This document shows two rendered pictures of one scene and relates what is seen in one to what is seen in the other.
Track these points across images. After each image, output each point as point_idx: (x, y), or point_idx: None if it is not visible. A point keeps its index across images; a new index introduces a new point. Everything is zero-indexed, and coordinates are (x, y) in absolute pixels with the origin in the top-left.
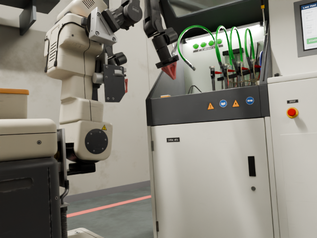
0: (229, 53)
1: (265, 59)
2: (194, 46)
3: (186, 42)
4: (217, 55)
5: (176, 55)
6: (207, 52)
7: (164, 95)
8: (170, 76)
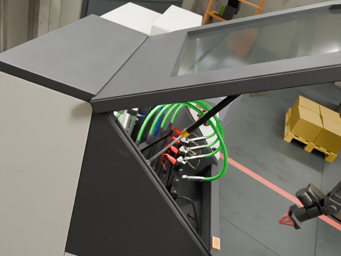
0: (158, 119)
1: (201, 132)
2: (118, 117)
3: (113, 112)
4: (214, 154)
5: (296, 205)
6: (121, 116)
7: (219, 243)
8: (284, 224)
